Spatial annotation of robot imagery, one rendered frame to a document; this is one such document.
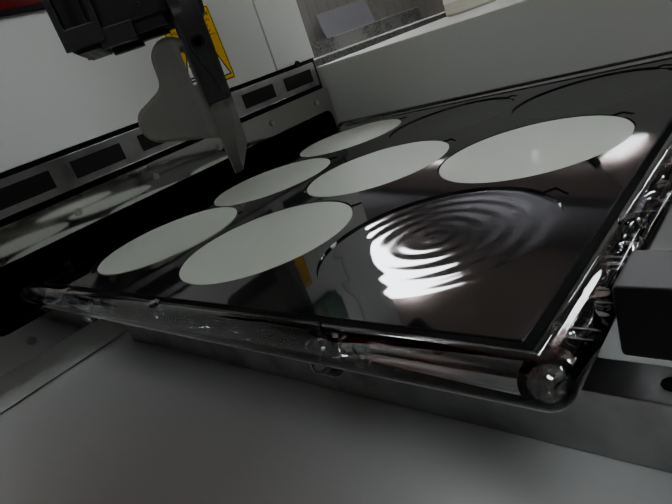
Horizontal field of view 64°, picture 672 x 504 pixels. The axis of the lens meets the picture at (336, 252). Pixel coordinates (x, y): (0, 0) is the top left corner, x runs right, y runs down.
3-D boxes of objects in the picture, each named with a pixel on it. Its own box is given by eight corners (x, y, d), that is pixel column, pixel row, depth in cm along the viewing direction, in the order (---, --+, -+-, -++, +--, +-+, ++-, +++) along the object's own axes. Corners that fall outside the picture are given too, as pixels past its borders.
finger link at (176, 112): (173, 196, 37) (111, 58, 33) (255, 165, 37) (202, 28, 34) (172, 204, 34) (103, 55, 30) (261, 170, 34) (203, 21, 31)
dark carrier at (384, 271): (46, 290, 38) (42, 282, 37) (342, 131, 60) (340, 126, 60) (527, 360, 14) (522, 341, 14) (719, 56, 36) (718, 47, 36)
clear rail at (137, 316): (22, 307, 37) (12, 289, 37) (41, 296, 38) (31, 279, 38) (573, 432, 12) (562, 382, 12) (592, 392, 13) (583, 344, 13)
